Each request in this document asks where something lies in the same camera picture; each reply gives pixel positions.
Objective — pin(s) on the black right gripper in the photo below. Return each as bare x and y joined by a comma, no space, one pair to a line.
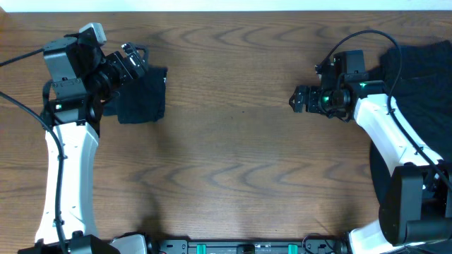
313,92

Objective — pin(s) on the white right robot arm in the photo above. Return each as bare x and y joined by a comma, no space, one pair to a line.
416,206

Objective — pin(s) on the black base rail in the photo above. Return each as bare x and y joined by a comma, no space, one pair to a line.
310,244

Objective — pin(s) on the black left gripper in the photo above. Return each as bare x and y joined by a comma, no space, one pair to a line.
139,70

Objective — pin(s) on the dark green t-shirt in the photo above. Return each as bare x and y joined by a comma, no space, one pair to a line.
141,101

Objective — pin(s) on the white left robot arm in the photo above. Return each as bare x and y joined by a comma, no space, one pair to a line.
72,128

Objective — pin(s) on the pile of black clothes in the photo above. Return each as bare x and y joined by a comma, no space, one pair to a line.
423,93

